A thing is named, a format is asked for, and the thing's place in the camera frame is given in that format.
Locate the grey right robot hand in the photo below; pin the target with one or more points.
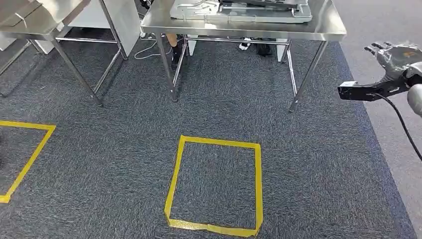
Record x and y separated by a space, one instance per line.
395 59

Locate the white furniture leg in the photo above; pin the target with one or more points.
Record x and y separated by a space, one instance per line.
192 44
283 49

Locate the person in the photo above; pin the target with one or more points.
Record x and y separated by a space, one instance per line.
174 52
263 49

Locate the steel table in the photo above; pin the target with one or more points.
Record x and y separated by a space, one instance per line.
230 31
49 16

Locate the yellow floor tape square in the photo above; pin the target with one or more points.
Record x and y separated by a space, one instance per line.
217 142
26 125

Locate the pressed metal panel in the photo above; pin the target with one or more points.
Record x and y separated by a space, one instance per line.
197 13

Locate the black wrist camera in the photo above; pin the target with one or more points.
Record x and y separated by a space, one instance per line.
356 92

